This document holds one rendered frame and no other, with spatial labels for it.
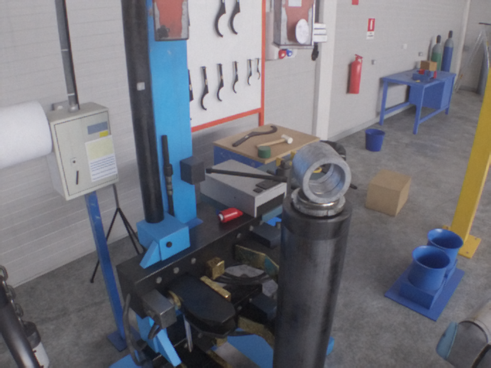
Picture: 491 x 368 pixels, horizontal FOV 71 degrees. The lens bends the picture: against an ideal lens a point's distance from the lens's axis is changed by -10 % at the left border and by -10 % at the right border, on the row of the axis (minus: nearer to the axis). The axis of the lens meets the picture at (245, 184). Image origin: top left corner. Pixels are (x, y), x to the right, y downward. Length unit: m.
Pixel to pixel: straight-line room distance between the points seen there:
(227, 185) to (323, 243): 0.88
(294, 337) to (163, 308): 0.50
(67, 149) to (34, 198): 1.39
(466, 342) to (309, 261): 0.54
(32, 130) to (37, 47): 1.31
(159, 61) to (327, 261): 0.96
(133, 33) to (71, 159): 0.75
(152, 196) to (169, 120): 0.32
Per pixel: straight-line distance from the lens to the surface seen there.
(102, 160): 1.98
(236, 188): 1.86
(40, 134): 1.79
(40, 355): 0.68
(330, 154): 1.07
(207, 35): 3.74
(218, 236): 1.71
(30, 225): 3.31
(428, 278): 2.99
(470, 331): 1.32
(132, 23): 1.40
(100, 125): 1.93
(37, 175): 3.18
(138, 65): 1.41
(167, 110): 1.59
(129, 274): 1.56
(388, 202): 4.14
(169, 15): 1.19
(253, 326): 2.09
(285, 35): 1.23
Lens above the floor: 2.05
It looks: 27 degrees down
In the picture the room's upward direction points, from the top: straight up
